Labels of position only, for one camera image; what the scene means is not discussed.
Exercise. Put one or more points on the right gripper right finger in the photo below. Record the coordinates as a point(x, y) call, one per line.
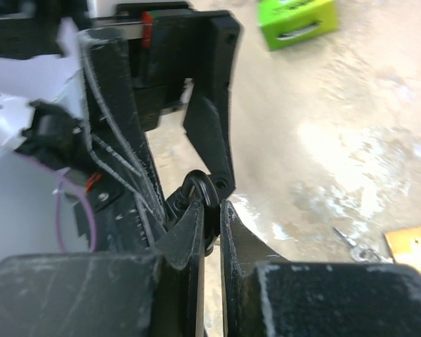
point(265, 294)

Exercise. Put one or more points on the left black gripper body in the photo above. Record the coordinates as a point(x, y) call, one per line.
point(162, 35)

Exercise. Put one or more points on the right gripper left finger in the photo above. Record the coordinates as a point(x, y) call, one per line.
point(152, 293)

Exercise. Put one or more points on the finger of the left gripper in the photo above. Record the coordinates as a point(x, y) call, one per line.
point(117, 143)
point(207, 119)

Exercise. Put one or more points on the black headed key bunch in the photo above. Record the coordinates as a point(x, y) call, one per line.
point(197, 185)

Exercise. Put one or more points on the small silver keys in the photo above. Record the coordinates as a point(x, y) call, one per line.
point(360, 252)

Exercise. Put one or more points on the brass padlock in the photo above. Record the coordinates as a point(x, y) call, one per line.
point(405, 246)

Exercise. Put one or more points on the green black product box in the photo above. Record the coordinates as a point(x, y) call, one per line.
point(284, 23)

